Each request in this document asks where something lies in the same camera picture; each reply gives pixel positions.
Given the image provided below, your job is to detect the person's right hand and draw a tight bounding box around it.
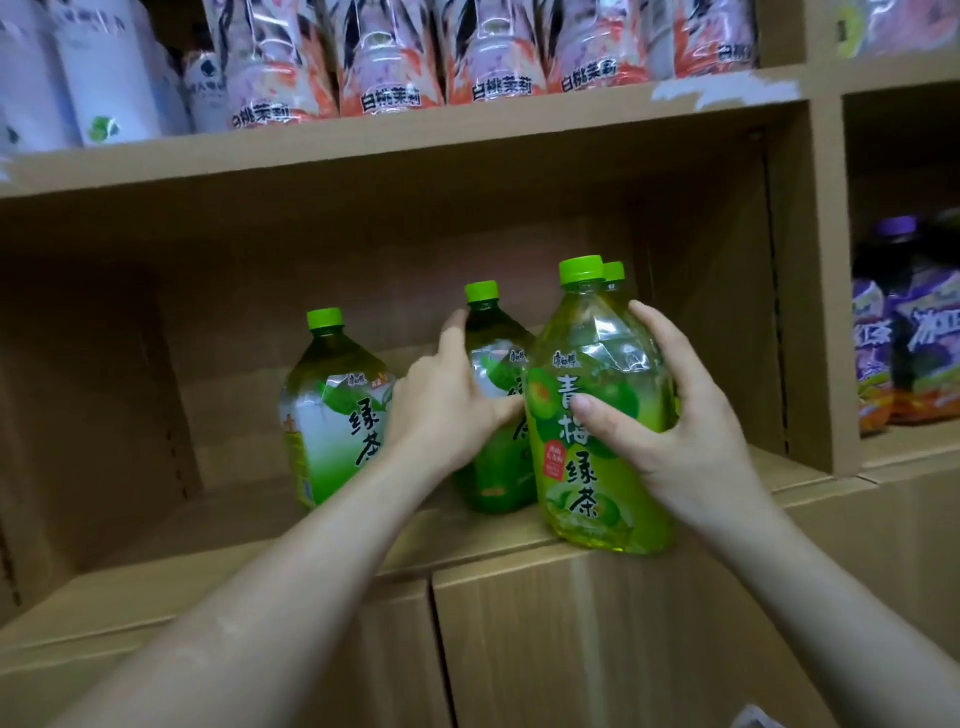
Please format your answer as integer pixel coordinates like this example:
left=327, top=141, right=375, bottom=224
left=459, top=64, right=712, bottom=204
left=572, top=299, right=768, bottom=538

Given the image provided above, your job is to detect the dark green tea bottle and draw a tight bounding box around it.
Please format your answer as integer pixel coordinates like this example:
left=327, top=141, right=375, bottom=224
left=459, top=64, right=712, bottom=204
left=452, top=280, right=543, bottom=516

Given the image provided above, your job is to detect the light wooden shelf unit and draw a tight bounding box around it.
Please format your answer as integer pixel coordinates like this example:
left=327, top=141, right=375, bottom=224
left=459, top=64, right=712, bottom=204
left=0, top=0, right=960, bottom=669

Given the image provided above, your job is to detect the light green plum tea bottle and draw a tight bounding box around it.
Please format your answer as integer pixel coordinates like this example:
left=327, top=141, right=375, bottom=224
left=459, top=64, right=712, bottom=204
left=602, top=261, right=639, bottom=305
left=523, top=255, right=681, bottom=558

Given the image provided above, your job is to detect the dark cap white bottle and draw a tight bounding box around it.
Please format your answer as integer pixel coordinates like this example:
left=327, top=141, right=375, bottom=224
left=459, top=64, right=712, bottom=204
left=182, top=46, right=232, bottom=135

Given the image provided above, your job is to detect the pink and yellow drink bottle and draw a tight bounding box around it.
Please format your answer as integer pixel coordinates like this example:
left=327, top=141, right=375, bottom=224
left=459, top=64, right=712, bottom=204
left=834, top=0, right=960, bottom=60

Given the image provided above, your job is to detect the person's left forearm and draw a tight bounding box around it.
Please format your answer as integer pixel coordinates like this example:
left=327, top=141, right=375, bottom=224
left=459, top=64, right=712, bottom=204
left=43, top=442, right=483, bottom=728

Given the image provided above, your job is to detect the person's right forearm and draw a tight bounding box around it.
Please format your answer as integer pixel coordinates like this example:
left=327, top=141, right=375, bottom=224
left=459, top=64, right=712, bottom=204
left=686, top=480, right=960, bottom=728

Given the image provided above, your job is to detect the green tea bottle white label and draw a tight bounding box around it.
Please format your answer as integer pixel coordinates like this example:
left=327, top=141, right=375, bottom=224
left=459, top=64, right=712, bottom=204
left=279, top=307, right=397, bottom=512

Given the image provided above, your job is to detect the small white object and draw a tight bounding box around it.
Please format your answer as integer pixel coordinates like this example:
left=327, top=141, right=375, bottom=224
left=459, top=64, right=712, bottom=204
left=729, top=703, right=786, bottom=728

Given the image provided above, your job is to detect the pink peach drink bottle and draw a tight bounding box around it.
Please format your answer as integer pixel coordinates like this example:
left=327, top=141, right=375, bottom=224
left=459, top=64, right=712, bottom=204
left=538, top=0, right=652, bottom=95
left=327, top=0, right=447, bottom=119
left=436, top=0, right=550, bottom=106
left=204, top=0, right=340, bottom=130
left=660, top=0, right=760, bottom=79

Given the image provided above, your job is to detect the white label drink bottle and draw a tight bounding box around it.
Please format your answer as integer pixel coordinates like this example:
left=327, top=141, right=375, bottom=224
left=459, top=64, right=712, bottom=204
left=46, top=0, right=165, bottom=148
left=0, top=0, right=82, bottom=155

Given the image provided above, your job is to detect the purple label drink bottle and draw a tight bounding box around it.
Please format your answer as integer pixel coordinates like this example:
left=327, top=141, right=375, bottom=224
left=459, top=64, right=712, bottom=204
left=873, top=215, right=960, bottom=427
left=851, top=276, right=898, bottom=436

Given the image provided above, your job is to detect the wooden cabinet door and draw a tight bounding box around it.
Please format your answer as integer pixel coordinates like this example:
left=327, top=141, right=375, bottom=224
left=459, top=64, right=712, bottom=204
left=0, top=573, right=455, bottom=728
left=432, top=468, right=960, bottom=728

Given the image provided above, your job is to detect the person's left hand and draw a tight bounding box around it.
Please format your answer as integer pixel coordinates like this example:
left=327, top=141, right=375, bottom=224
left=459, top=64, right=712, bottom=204
left=385, top=307, right=526, bottom=483

